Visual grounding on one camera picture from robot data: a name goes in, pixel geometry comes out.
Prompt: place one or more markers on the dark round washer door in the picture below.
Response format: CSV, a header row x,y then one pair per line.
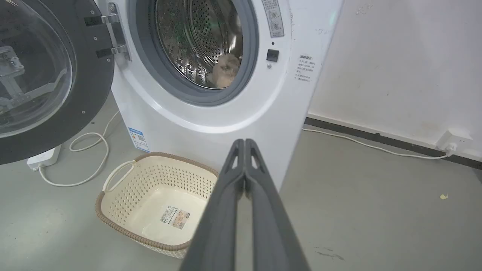
x,y
75,94

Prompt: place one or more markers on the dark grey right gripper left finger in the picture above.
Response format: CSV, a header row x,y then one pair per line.
x,y
218,226

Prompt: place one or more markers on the white front-load washing machine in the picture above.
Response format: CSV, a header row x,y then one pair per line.
x,y
233,105

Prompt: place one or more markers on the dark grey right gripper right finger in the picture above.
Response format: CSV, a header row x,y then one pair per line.
x,y
271,226

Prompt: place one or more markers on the cream perforated laundry basket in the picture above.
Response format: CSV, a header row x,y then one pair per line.
x,y
150,203

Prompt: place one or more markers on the white wall socket plug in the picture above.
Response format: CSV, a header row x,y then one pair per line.
x,y
453,142

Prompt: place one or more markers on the white power strip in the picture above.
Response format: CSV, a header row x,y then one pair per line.
x,y
43,157

